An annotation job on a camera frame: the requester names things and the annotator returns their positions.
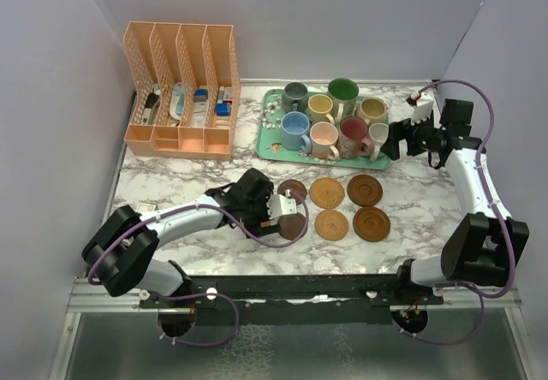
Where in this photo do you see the red floral mug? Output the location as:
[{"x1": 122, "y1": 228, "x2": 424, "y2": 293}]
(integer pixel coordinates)
[{"x1": 337, "y1": 116, "x2": 374, "y2": 159}]

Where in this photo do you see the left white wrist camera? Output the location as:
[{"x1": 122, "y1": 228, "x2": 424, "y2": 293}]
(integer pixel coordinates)
[{"x1": 266, "y1": 193, "x2": 297, "y2": 220}]

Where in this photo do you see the black mounting rail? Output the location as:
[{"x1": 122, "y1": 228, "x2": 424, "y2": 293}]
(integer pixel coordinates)
[{"x1": 140, "y1": 273, "x2": 446, "y2": 328}]

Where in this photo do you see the green mug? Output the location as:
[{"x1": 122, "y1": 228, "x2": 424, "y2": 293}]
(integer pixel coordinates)
[{"x1": 327, "y1": 78, "x2": 359, "y2": 120}]

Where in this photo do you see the small white card box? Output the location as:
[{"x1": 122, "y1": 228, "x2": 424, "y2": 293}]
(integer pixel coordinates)
[{"x1": 136, "y1": 202, "x2": 158, "y2": 213}]

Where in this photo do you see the white blue pack in organizer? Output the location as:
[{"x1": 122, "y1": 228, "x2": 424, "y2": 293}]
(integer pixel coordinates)
[{"x1": 169, "y1": 82, "x2": 185, "y2": 120}]

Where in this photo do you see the green floral tray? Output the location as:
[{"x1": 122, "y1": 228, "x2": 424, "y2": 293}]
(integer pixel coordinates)
[{"x1": 256, "y1": 88, "x2": 392, "y2": 170}]

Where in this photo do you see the blue eraser box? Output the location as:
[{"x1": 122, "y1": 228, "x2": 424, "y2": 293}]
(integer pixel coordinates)
[{"x1": 194, "y1": 88, "x2": 209, "y2": 103}]

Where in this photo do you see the peach plastic file organizer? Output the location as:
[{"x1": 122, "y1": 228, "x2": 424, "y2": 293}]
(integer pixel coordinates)
[{"x1": 123, "y1": 21, "x2": 241, "y2": 161}]

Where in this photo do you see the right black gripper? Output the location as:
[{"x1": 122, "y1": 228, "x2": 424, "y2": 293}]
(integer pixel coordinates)
[{"x1": 381, "y1": 110, "x2": 445, "y2": 160}]

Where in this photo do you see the woven rattan coaster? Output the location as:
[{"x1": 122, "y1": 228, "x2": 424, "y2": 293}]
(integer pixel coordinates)
[
  {"x1": 314, "y1": 209, "x2": 349, "y2": 241},
  {"x1": 310, "y1": 177, "x2": 345, "y2": 209}
]

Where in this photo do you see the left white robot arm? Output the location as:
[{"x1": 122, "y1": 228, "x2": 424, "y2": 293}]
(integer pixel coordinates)
[{"x1": 81, "y1": 169, "x2": 283, "y2": 307}]

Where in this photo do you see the black white tool in organizer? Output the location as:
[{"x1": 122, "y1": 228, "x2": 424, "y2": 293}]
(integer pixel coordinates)
[{"x1": 140, "y1": 84, "x2": 162, "y2": 125}]

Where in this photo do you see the light pink mug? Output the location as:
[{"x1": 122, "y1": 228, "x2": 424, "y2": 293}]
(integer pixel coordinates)
[{"x1": 310, "y1": 122, "x2": 340, "y2": 161}]

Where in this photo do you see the blue tape dispenser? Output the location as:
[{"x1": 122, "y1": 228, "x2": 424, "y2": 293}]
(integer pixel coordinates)
[{"x1": 215, "y1": 102, "x2": 232, "y2": 117}]

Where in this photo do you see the yellow mug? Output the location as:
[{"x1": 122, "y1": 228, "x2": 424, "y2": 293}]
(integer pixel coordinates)
[{"x1": 307, "y1": 94, "x2": 335, "y2": 125}]

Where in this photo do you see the white speckled mug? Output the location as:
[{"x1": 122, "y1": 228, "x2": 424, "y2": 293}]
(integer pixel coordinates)
[{"x1": 367, "y1": 122, "x2": 390, "y2": 162}]

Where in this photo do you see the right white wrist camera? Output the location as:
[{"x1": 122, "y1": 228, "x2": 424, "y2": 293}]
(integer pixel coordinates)
[{"x1": 407, "y1": 92, "x2": 435, "y2": 124}]

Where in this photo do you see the tan beige mug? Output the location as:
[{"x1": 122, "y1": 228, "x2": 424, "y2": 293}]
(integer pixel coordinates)
[{"x1": 355, "y1": 98, "x2": 388, "y2": 127}]

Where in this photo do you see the brown wooden coaster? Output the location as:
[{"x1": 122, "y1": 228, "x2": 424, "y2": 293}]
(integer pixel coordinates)
[
  {"x1": 347, "y1": 175, "x2": 383, "y2": 206},
  {"x1": 353, "y1": 206, "x2": 390, "y2": 242}
]

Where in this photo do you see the blue mug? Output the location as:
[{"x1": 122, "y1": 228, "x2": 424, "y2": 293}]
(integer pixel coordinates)
[{"x1": 281, "y1": 111, "x2": 312, "y2": 153}]

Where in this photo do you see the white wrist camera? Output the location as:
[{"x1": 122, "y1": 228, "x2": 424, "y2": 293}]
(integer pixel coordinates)
[
  {"x1": 266, "y1": 193, "x2": 297, "y2": 220},
  {"x1": 407, "y1": 92, "x2": 435, "y2": 124}
]

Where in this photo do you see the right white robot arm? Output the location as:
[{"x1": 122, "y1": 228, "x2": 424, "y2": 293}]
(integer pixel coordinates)
[{"x1": 381, "y1": 94, "x2": 529, "y2": 304}]

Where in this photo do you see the aluminium frame rail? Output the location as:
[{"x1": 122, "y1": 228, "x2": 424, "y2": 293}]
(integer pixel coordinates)
[{"x1": 66, "y1": 273, "x2": 523, "y2": 315}]

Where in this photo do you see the dark grey mug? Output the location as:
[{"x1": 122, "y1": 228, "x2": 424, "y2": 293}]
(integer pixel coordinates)
[{"x1": 282, "y1": 82, "x2": 309, "y2": 113}]

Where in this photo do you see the dark walnut coaster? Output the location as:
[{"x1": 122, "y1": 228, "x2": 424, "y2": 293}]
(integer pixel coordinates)
[
  {"x1": 277, "y1": 213, "x2": 306, "y2": 240},
  {"x1": 277, "y1": 179, "x2": 307, "y2": 199}
]

